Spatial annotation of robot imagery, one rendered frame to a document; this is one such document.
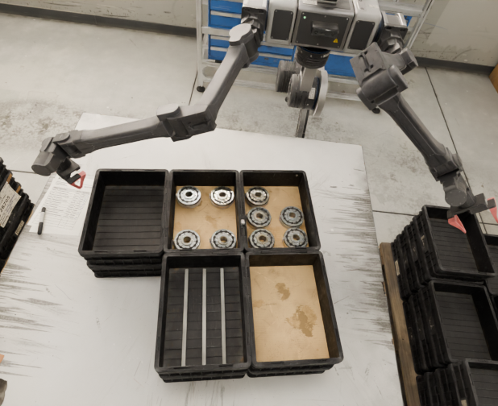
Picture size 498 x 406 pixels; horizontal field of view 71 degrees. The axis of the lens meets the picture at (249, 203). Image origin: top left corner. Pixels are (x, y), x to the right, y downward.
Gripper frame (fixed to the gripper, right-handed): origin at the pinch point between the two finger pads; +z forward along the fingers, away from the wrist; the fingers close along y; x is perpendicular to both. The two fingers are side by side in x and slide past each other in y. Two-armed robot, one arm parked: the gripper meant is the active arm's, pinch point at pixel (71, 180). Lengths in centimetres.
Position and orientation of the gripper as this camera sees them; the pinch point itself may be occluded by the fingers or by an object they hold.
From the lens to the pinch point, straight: 145.3
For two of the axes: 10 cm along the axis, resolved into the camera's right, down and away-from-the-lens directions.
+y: 8.0, 5.2, -2.8
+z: -0.8, 5.6, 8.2
